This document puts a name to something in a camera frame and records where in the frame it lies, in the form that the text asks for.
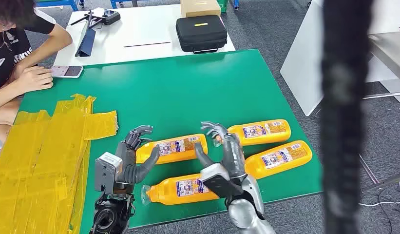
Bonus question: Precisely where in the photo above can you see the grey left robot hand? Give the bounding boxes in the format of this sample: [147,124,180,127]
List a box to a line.
[114,125,161,195]

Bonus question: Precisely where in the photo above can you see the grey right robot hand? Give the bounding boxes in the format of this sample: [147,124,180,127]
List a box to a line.
[193,121,248,180]

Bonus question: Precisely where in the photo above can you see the black floor cable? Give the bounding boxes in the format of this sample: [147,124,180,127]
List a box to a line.
[376,187,400,234]

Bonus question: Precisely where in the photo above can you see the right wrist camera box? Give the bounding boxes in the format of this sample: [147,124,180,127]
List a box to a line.
[199,163,244,199]

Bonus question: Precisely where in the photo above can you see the stainless steel table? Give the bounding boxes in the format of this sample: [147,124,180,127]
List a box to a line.
[358,30,400,195]

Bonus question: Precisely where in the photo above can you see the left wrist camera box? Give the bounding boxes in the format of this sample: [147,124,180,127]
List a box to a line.
[94,152,124,195]

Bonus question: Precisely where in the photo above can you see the black braided hose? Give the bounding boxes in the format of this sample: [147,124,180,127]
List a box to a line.
[320,0,375,234]

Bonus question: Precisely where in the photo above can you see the blue metal frame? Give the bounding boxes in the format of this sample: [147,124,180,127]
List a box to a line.
[110,0,139,9]
[35,0,85,12]

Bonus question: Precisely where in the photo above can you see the white floor cable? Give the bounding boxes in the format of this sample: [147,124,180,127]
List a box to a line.
[358,180,400,208]

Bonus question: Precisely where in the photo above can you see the yellow tape sheet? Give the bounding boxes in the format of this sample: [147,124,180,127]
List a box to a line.
[0,94,119,234]

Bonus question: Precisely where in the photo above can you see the dark blue tablet stand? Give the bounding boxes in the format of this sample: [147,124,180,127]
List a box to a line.
[75,9,96,58]

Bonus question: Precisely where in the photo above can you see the black carrying case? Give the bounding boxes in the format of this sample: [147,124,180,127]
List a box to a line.
[175,15,228,54]

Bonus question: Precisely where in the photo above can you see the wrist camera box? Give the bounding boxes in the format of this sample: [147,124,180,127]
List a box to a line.
[199,163,244,199]
[94,152,124,195]

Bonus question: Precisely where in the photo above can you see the white smartphone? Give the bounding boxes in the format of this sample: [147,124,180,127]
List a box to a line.
[50,65,84,79]

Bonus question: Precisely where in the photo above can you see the white panel board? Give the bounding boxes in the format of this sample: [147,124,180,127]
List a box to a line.
[280,0,400,117]

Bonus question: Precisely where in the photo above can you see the thin black strip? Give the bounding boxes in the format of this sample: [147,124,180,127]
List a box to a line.
[124,41,171,48]

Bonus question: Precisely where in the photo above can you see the black remote controller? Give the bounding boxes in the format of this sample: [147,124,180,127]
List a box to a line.
[70,8,121,26]

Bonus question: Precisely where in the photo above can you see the orange detergent bottle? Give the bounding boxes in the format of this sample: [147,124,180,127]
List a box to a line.
[135,134,209,165]
[245,140,313,180]
[141,174,220,206]
[228,119,291,147]

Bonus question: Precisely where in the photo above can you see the person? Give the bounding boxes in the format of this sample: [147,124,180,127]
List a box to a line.
[0,0,74,145]

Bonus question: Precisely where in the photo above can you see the cardboard box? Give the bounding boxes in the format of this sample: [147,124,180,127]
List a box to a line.
[180,0,222,18]

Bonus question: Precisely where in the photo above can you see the white table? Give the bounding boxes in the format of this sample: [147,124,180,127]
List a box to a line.
[54,3,236,67]

